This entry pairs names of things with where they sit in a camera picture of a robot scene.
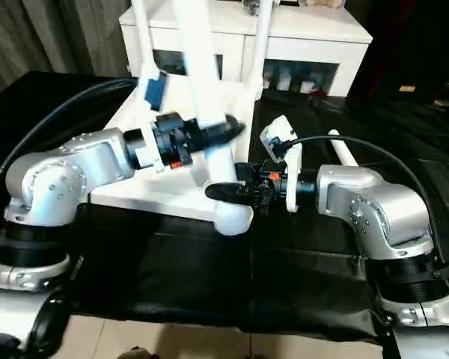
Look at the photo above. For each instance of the black mat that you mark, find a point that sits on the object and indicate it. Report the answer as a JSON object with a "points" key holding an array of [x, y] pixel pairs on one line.
{"points": [[194, 276]]}

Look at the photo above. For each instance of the grey curtain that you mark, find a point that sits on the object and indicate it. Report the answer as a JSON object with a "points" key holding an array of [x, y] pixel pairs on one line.
{"points": [[41, 37]]}

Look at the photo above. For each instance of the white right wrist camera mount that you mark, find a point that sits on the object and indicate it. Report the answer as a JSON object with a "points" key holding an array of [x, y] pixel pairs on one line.
{"points": [[284, 149]]}

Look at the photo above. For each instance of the white plastic table leg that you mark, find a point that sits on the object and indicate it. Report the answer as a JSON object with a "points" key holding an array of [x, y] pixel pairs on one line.
{"points": [[263, 45], [198, 67], [344, 151], [144, 37]]}

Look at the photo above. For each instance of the small yellow label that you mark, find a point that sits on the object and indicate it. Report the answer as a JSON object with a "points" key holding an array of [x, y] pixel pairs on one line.
{"points": [[407, 89]]}

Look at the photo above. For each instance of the brown plush toy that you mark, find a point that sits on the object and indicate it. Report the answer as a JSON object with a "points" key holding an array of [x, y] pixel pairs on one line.
{"points": [[325, 3]]}

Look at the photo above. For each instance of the small white figurine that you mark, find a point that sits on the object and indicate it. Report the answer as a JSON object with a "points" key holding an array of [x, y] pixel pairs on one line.
{"points": [[284, 81], [307, 86]]}

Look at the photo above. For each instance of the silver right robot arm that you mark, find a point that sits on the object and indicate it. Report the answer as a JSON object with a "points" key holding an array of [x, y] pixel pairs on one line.
{"points": [[378, 209]]}

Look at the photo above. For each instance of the white plastic table top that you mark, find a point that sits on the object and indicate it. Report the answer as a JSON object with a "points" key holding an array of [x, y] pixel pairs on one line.
{"points": [[153, 190]]}

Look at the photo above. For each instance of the white cabinet with glass doors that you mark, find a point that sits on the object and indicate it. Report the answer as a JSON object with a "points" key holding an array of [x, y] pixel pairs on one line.
{"points": [[314, 37]]}

